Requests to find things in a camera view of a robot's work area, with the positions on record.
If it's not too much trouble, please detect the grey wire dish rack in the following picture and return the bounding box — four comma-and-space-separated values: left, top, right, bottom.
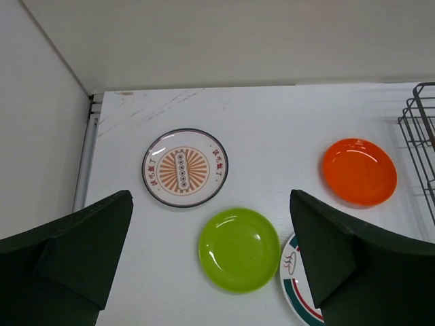
398, 81, 434, 219

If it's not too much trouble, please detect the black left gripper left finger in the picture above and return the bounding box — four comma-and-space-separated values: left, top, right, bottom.
1, 190, 133, 325

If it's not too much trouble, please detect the white plate orange sunburst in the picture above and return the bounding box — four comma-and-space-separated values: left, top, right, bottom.
141, 128, 229, 209

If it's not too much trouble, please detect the white plate green red rim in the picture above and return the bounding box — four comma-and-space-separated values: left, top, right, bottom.
279, 233, 325, 326

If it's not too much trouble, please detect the aluminium table edge rail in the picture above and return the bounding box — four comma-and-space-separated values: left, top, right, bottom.
72, 94, 103, 212

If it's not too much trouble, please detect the lime green plate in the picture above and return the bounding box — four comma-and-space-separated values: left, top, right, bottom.
198, 208, 281, 294

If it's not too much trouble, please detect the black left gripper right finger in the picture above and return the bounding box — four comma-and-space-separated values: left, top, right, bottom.
290, 189, 434, 325

